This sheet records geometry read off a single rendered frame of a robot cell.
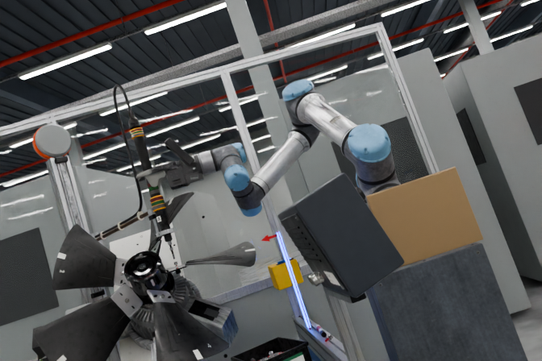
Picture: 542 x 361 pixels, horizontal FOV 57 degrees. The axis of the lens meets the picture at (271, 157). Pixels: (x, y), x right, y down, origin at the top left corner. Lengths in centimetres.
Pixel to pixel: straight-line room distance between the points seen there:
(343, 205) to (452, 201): 60
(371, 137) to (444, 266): 41
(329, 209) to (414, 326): 58
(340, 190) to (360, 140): 60
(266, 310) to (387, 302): 113
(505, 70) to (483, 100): 33
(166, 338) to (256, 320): 97
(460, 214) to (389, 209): 19
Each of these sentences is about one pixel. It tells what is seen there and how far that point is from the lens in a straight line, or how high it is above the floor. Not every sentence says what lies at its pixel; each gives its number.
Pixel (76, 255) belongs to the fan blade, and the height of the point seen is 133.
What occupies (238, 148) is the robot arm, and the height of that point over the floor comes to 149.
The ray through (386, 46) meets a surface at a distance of 274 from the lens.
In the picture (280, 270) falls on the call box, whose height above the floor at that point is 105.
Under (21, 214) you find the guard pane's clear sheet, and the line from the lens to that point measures 257.
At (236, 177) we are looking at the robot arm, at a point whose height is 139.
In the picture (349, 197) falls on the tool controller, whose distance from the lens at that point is 89.
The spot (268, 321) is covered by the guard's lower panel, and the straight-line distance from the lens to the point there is 242.
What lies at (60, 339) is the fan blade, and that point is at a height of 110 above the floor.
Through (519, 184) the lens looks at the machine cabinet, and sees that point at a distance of 485.
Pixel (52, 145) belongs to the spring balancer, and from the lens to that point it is 239.
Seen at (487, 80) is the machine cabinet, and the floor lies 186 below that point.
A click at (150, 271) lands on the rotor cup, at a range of 163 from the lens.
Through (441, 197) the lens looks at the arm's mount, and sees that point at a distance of 143.
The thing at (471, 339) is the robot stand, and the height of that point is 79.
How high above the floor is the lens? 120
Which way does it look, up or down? 8 degrees up
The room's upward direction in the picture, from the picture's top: 19 degrees counter-clockwise
